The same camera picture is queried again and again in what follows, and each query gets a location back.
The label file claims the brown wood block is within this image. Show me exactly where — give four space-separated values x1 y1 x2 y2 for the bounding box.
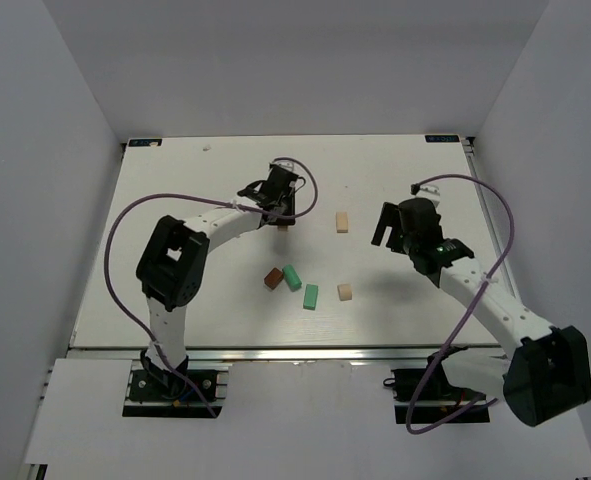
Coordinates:
263 268 284 290

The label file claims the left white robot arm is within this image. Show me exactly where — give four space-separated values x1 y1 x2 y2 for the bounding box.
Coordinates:
136 164 300 377

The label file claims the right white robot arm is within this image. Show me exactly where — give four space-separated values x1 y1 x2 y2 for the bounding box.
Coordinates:
372 198 591 427

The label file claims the small light wood block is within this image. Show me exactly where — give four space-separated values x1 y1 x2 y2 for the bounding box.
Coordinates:
337 284 353 301

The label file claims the green block upper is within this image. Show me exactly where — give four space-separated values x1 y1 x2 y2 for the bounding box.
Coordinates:
282 265 302 291

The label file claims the green block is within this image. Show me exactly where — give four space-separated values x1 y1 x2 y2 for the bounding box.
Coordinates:
303 284 319 311
282 265 302 291

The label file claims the green block lower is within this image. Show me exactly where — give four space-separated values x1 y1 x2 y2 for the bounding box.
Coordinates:
303 284 319 311

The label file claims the right blue corner label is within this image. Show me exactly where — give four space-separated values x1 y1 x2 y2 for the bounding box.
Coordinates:
424 134 460 143

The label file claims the blue corner label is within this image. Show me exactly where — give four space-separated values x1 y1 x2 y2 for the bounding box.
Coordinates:
127 138 162 148
424 134 460 143

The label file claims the left blue corner label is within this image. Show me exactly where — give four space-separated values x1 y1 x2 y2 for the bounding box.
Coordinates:
127 138 162 148

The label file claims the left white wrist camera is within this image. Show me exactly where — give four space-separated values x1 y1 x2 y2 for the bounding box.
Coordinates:
270 157 296 172

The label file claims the aluminium frame rail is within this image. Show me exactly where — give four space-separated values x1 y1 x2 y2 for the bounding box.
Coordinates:
462 137 544 361

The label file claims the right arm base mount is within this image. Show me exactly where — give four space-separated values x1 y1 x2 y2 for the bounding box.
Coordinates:
382 368 490 426

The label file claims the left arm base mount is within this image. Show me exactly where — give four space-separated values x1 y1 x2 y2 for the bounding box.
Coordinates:
122 363 228 420

